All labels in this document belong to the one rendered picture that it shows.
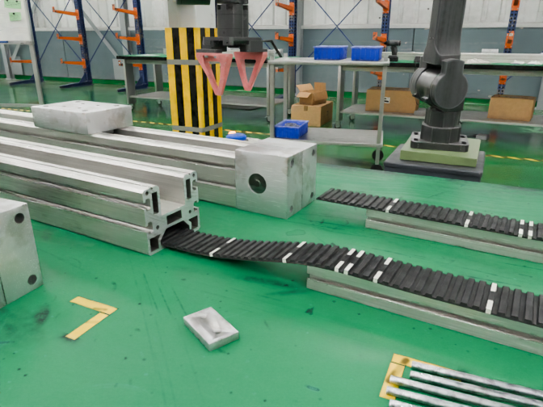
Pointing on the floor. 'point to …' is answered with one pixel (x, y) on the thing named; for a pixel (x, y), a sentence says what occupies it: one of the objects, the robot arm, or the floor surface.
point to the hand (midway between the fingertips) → (233, 88)
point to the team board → (12, 10)
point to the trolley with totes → (291, 128)
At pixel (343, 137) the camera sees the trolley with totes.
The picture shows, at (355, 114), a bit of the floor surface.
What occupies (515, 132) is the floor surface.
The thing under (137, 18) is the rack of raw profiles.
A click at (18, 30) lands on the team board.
